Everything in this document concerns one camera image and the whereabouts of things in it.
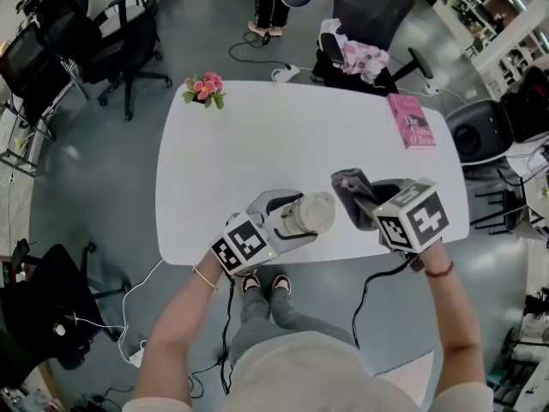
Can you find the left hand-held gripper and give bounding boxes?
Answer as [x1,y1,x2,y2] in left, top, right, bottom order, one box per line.
[209,189,319,277]

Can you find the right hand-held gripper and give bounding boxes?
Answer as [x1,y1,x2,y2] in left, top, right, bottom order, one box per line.
[353,178,450,272]

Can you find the grey cloth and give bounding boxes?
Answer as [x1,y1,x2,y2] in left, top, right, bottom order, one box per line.
[329,167,378,231]

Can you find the white lidded cup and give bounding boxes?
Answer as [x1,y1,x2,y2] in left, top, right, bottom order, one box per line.
[281,191,337,238]

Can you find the person's right forearm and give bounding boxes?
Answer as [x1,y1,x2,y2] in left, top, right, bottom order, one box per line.
[422,242,488,392]

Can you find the person's left forearm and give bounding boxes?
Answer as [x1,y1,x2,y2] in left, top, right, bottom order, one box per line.
[132,253,224,403]

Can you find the person's right shoe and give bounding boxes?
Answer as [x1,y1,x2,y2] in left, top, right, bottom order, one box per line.
[271,274,293,295]

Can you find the person's shoe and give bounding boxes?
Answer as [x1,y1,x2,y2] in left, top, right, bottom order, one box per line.
[271,274,293,295]
[240,274,262,295]

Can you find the person's left shoe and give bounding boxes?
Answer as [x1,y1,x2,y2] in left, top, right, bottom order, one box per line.
[240,274,262,295]

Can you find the pink book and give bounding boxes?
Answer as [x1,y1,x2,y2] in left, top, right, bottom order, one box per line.
[387,93,437,150]

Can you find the person's grey jeans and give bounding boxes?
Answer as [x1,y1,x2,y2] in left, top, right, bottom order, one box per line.
[231,288,357,360]

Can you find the pink patterned blanket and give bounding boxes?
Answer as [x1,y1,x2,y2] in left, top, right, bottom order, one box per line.
[320,18,390,83]

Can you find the pink potted flowers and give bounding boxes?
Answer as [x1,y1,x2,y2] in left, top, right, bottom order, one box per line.
[181,72,226,110]

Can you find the person's beige shirt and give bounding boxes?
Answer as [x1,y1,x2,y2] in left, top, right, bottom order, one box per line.
[128,343,494,412]

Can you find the beige rug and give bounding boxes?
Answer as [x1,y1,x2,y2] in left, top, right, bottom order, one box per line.
[375,349,435,407]

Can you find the black mesh highback office chair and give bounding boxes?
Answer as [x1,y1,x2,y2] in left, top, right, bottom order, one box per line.
[311,0,434,96]

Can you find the office chair with white jacket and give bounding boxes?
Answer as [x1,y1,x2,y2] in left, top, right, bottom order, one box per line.
[85,0,172,122]

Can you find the black mesh armless chair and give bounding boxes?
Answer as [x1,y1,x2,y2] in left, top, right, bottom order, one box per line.
[0,21,91,141]

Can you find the gold bracelet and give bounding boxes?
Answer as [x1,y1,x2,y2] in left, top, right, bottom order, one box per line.
[191,265,219,291]

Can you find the right hand-held gripper black cable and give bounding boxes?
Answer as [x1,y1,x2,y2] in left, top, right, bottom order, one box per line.
[351,255,415,349]

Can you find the hand-held gripper black cable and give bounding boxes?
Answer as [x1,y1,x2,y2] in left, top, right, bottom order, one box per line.
[351,255,415,349]
[190,275,237,397]

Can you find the brown bracelet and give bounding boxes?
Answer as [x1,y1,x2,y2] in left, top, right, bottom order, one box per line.
[424,261,455,278]

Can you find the left hand-held gripper black cable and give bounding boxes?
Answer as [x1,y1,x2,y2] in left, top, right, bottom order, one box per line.
[190,275,237,397]

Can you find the white cable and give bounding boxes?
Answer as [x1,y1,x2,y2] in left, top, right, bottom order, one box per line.
[72,257,166,362]

